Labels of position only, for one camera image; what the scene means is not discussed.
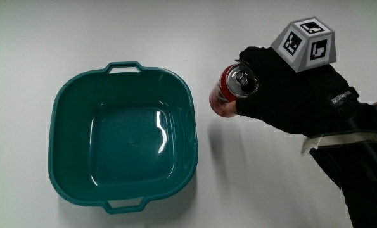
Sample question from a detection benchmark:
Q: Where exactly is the person's right hand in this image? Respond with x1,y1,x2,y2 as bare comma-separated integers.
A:
227,17,361,137

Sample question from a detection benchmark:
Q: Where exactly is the red cola can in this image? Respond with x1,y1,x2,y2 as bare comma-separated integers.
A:
208,63,260,118

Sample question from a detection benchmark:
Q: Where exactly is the person's right forearm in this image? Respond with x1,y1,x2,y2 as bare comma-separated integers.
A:
301,101,377,228

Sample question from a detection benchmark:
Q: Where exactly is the white desk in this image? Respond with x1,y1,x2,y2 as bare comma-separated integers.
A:
0,0,377,228

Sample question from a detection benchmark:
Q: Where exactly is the teal plastic basin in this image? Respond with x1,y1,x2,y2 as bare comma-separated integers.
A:
48,61,199,215

